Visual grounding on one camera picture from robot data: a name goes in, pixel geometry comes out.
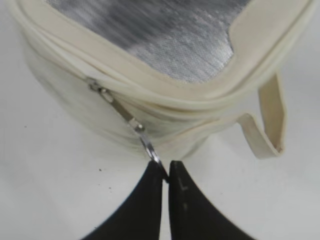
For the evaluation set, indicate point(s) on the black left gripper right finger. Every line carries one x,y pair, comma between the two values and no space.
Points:
192,216

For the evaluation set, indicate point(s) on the cream bag with silver lid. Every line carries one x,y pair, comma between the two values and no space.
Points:
165,73

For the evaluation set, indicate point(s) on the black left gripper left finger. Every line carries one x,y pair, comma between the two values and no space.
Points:
139,216

